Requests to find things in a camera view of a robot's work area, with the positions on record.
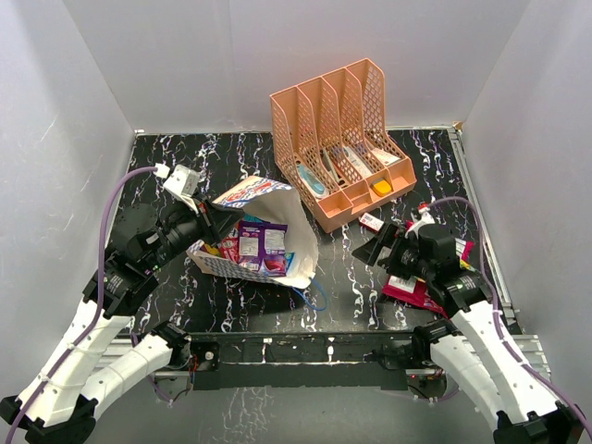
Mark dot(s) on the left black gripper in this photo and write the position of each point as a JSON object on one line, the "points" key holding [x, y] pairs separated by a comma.
{"points": [[220, 220]]}

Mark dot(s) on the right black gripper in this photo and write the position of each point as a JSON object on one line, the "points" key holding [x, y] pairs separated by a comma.
{"points": [[369, 252]]}

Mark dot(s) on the purple snack packet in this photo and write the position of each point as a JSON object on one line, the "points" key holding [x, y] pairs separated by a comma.
{"points": [[274, 262], [251, 245]]}

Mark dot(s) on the blue checkered paper bag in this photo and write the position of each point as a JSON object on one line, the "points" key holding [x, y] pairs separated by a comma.
{"points": [[269, 201]]}

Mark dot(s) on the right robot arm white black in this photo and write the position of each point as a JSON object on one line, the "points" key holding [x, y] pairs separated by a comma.
{"points": [[470, 343]]}

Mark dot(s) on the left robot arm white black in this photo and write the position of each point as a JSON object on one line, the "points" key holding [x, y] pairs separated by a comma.
{"points": [[110, 299]]}

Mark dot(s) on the small red white box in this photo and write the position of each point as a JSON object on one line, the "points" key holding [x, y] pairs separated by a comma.
{"points": [[371, 222]]}

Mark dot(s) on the red snack packet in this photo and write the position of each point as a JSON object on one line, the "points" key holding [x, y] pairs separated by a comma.
{"points": [[229, 249]]}

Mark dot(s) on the yellow item in organizer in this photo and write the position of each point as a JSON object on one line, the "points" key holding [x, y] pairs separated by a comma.
{"points": [[381, 187]]}

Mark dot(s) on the blue snack packet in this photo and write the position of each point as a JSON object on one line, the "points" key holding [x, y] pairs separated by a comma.
{"points": [[289, 257]]}

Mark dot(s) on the striped packet in organizer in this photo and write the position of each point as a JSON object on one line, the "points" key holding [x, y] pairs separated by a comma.
{"points": [[350, 163]]}

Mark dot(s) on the white packet in organizer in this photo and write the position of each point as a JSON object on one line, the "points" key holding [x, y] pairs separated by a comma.
{"points": [[386, 159]]}

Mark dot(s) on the blue white item in organizer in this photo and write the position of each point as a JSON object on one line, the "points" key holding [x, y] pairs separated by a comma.
{"points": [[312, 182]]}

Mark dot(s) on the orange plastic file organizer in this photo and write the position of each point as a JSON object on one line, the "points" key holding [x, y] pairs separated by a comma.
{"points": [[346, 106]]}

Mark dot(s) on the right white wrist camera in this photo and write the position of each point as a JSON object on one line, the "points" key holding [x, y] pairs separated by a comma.
{"points": [[421, 216]]}

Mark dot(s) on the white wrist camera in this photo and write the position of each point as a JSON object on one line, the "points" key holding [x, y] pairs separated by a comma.
{"points": [[182, 183], [421, 216]]}

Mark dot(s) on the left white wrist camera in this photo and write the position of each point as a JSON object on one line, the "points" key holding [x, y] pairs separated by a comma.
{"points": [[182, 183]]}

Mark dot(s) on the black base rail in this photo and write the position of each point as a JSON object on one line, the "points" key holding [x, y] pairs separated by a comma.
{"points": [[375, 359]]}

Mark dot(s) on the aluminium frame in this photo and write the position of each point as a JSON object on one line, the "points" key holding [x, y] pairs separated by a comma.
{"points": [[162, 346]]}

